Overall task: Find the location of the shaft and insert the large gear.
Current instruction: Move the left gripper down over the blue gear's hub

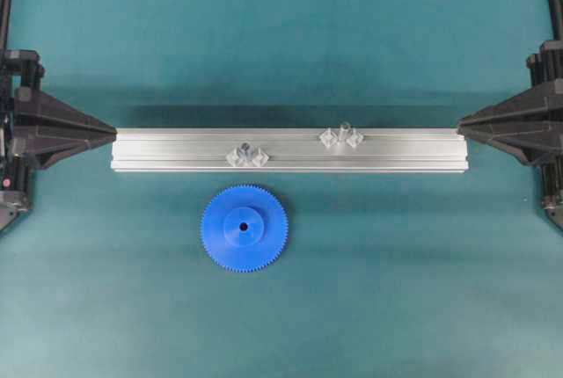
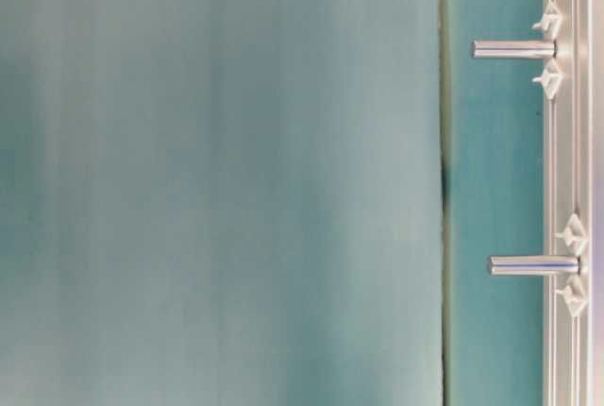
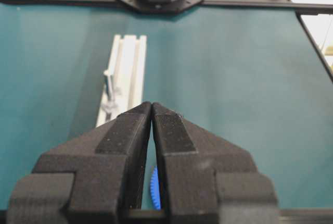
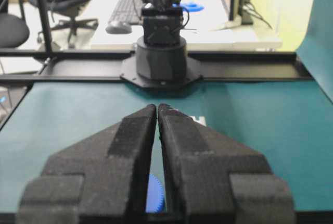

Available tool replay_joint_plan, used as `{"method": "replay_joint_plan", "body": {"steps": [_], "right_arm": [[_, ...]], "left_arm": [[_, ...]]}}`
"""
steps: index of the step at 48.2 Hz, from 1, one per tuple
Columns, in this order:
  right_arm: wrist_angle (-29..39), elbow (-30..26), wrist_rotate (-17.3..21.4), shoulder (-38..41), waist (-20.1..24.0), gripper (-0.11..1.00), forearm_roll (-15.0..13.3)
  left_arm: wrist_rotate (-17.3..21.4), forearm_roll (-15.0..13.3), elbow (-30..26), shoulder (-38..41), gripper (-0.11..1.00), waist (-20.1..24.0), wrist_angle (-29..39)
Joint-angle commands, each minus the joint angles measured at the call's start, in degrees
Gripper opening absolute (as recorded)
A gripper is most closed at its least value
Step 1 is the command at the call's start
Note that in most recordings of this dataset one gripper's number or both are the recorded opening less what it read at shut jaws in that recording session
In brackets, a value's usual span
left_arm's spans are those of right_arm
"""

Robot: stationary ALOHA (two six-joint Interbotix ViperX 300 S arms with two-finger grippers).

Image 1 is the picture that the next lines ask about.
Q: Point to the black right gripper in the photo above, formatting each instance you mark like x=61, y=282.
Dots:
x=542, y=102

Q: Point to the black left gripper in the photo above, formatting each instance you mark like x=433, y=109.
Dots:
x=67, y=131

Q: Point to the large blue plastic gear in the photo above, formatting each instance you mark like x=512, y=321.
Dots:
x=244, y=228

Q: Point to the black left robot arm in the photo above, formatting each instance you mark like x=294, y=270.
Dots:
x=5, y=0

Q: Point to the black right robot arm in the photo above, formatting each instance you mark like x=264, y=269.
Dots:
x=528, y=126

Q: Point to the silver steel shaft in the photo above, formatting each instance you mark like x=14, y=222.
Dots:
x=245, y=152
x=343, y=132

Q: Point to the silver aluminium extrusion rail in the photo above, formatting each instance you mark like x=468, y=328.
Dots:
x=383, y=150

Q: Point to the clear plastic bracket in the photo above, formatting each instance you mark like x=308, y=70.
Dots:
x=328, y=138
x=259, y=157
x=236, y=158
x=354, y=138

